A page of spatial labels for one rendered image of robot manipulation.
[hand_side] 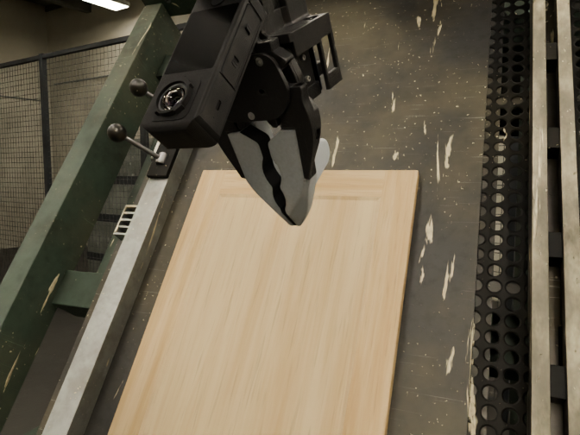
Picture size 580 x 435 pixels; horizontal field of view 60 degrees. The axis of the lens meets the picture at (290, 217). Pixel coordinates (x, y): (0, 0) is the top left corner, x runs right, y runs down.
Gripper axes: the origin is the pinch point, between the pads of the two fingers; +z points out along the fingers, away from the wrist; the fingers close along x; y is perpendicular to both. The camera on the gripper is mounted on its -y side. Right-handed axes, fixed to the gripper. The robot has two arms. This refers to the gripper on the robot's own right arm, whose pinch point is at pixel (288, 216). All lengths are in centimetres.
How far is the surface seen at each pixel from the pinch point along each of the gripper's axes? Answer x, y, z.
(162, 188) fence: 55, 33, 17
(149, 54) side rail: 84, 68, -2
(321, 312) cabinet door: 16.2, 21.4, 32.5
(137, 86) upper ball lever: 62, 42, -1
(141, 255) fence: 53, 21, 25
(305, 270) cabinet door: 21.1, 26.9, 28.9
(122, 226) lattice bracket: 61, 24, 22
